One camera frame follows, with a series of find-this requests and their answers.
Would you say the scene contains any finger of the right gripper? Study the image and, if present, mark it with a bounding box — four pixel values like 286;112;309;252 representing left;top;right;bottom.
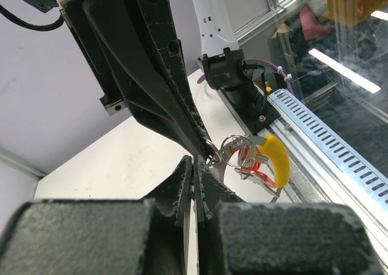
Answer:
131;0;209;148
82;0;209;157

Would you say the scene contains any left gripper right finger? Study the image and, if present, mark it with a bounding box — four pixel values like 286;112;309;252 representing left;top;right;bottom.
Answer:
193;156;383;274

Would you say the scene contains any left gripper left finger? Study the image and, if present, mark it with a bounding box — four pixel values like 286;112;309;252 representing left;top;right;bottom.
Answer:
1;156;192;274

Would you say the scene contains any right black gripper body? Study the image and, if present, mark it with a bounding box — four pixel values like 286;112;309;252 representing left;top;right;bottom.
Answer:
61;0;126;116

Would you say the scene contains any large keyring with yellow grip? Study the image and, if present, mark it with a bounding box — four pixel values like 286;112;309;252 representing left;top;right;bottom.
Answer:
204;134;290;203

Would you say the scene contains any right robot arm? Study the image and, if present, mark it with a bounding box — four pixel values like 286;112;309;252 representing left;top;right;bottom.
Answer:
57;0;258;156

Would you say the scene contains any aluminium mounting rail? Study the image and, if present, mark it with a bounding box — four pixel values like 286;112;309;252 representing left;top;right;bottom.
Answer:
218;84;388;257

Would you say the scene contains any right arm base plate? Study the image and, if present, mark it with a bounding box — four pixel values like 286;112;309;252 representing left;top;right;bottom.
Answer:
218;82;281;135

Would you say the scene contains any slotted white cable duct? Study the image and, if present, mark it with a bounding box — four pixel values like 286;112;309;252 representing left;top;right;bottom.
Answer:
269;89;387;208

